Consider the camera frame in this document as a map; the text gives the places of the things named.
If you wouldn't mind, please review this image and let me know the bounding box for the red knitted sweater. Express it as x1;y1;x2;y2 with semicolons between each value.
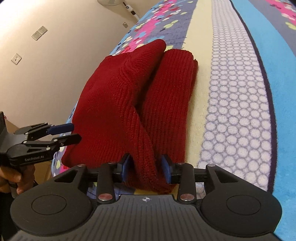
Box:
62;39;198;194

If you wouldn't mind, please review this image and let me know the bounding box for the person's left hand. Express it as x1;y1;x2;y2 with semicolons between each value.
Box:
0;165;35;194

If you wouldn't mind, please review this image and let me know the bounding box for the colourful floral bed blanket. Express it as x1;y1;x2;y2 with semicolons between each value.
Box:
51;0;296;241

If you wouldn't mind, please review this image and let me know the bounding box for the white standing fan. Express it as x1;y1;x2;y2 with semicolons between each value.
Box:
97;0;140;21

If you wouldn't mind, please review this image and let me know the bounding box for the single wall switch plate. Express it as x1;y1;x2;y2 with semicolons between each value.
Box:
11;53;22;65

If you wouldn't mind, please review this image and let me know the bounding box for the double wall light switch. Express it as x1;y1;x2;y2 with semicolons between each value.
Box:
32;26;48;41

